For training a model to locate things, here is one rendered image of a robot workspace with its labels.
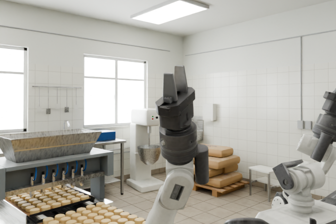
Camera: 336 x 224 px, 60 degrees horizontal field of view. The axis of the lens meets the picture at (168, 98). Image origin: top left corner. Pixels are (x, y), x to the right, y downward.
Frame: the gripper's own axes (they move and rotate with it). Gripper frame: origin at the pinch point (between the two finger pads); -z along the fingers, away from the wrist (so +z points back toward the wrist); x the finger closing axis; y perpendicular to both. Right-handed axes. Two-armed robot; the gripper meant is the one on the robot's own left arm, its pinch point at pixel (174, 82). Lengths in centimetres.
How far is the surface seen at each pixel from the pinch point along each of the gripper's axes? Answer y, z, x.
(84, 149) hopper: -101, 78, 62
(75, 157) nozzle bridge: -97, 76, 50
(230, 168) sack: -89, 295, 359
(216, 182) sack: -97, 290, 309
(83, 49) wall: -341, 87, 320
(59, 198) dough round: -104, 100, 37
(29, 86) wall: -365, 121, 217
